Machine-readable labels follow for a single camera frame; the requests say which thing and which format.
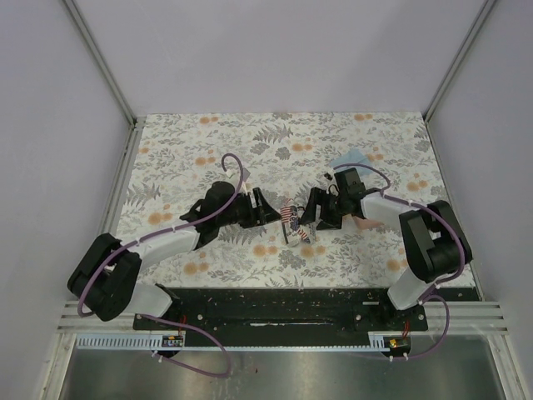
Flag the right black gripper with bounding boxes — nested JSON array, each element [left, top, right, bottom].
[[298, 187, 347, 232]]

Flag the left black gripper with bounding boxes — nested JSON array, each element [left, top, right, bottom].
[[217, 187, 281, 228]]

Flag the pink glasses case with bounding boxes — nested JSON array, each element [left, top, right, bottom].
[[353, 216, 383, 230]]

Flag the blue cleaning cloth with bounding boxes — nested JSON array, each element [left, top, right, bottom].
[[329, 148, 371, 172]]

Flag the flag pattern glasses case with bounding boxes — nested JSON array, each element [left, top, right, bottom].
[[280, 204, 316, 248]]

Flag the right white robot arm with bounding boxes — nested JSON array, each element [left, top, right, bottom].
[[300, 163, 472, 330]]

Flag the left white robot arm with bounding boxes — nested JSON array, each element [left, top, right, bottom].
[[67, 182, 281, 329]]

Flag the floral table mat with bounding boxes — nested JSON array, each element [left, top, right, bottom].
[[114, 112, 447, 287]]

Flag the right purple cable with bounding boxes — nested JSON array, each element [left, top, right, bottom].
[[331, 162, 466, 362]]

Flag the purple cable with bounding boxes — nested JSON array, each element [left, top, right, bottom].
[[331, 162, 466, 362], [77, 153, 251, 379]]

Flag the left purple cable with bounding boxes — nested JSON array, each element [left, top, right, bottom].
[[77, 153, 251, 379]]

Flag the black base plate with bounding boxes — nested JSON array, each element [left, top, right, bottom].
[[82, 286, 430, 334]]

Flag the left aluminium frame post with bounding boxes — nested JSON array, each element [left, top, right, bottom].
[[62, 0, 138, 126]]

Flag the aluminium frame post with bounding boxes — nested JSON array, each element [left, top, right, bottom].
[[423, 0, 501, 122], [62, 0, 138, 126]]

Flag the white cable duct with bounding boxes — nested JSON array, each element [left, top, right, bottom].
[[76, 332, 389, 353]]

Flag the right aluminium frame post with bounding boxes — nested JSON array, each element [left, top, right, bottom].
[[423, 0, 501, 122]]

